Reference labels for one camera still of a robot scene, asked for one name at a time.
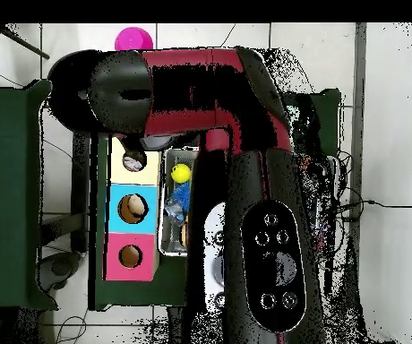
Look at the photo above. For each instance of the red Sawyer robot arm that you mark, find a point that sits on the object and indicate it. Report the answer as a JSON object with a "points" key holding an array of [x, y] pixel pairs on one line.
{"points": [[127, 93]]}

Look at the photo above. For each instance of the wooden box with three holes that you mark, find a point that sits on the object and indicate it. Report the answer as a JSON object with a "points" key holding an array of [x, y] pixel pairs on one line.
{"points": [[148, 175]]}

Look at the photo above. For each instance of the blue spiky ball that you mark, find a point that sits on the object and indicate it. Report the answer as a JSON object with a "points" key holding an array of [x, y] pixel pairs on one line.
{"points": [[181, 195]]}

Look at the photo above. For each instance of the yellow smiley ball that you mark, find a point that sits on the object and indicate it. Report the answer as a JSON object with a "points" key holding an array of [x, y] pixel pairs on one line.
{"points": [[181, 173]]}

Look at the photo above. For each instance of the pink plastic cup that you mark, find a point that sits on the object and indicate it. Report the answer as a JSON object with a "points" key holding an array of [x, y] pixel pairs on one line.
{"points": [[133, 37]]}

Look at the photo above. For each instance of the dark green side table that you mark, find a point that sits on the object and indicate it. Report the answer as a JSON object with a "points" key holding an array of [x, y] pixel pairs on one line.
{"points": [[5, 179]]}

